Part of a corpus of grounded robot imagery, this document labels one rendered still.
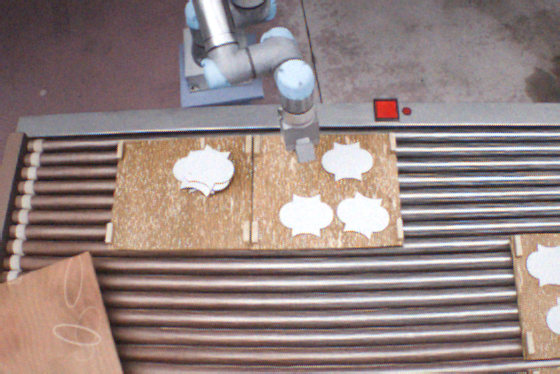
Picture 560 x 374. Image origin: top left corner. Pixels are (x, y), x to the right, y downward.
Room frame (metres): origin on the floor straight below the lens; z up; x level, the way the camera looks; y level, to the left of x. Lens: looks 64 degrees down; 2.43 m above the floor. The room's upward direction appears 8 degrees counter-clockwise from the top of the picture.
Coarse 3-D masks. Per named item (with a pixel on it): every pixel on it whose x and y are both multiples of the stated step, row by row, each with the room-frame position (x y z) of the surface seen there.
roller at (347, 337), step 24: (120, 336) 0.34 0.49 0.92; (144, 336) 0.34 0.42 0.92; (168, 336) 0.33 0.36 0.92; (192, 336) 0.33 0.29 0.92; (216, 336) 0.32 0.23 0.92; (240, 336) 0.31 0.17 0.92; (264, 336) 0.30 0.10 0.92; (288, 336) 0.30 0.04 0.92; (312, 336) 0.29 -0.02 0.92; (336, 336) 0.28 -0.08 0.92; (360, 336) 0.27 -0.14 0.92; (384, 336) 0.26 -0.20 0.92; (408, 336) 0.25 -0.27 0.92; (432, 336) 0.24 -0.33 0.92; (456, 336) 0.23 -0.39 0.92; (480, 336) 0.22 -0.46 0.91; (504, 336) 0.20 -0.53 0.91
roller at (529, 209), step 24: (24, 216) 0.74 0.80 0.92; (48, 216) 0.73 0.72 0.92; (72, 216) 0.72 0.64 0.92; (96, 216) 0.71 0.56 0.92; (408, 216) 0.58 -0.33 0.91; (432, 216) 0.57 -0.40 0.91; (456, 216) 0.56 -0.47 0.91; (480, 216) 0.55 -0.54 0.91; (504, 216) 0.54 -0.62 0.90; (528, 216) 0.53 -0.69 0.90
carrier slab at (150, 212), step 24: (144, 144) 0.92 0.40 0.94; (168, 144) 0.90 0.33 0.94; (192, 144) 0.89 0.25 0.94; (216, 144) 0.88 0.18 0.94; (240, 144) 0.87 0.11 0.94; (120, 168) 0.85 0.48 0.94; (144, 168) 0.84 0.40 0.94; (168, 168) 0.82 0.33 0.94; (240, 168) 0.79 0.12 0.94; (120, 192) 0.77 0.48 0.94; (144, 192) 0.76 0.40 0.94; (168, 192) 0.75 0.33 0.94; (216, 192) 0.73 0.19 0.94; (240, 192) 0.72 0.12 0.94; (120, 216) 0.69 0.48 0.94; (144, 216) 0.68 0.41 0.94; (168, 216) 0.67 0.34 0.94; (192, 216) 0.66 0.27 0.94; (216, 216) 0.65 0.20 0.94; (240, 216) 0.64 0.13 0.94; (120, 240) 0.62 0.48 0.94; (144, 240) 0.61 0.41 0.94; (168, 240) 0.60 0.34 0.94; (192, 240) 0.59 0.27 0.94; (216, 240) 0.58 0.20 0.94; (240, 240) 0.57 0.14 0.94
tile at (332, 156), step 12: (336, 144) 0.82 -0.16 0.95; (324, 156) 0.79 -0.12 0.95; (336, 156) 0.78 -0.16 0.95; (348, 156) 0.78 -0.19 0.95; (360, 156) 0.77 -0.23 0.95; (324, 168) 0.75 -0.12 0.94; (336, 168) 0.74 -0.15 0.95; (348, 168) 0.74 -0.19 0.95; (360, 168) 0.73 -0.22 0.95; (336, 180) 0.71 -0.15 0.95; (360, 180) 0.70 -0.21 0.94
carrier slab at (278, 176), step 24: (264, 144) 0.86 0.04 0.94; (360, 144) 0.82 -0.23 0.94; (384, 144) 0.81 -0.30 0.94; (264, 168) 0.78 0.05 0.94; (288, 168) 0.77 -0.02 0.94; (312, 168) 0.76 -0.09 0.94; (384, 168) 0.73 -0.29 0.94; (264, 192) 0.71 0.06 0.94; (288, 192) 0.70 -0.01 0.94; (312, 192) 0.69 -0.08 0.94; (336, 192) 0.68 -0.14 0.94; (360, 192) 0.67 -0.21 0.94; (384, 192) 0.66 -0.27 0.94; (264, 216) 0.63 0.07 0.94; (336, 216) 0.60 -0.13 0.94; (264, 240) 0.56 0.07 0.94; (288, 240) 0.55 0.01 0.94; (312, 240) 0.55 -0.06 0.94; (336, 240) 0.54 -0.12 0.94; (360, 240) 0.53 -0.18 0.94; (384, 240) 0.52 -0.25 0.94
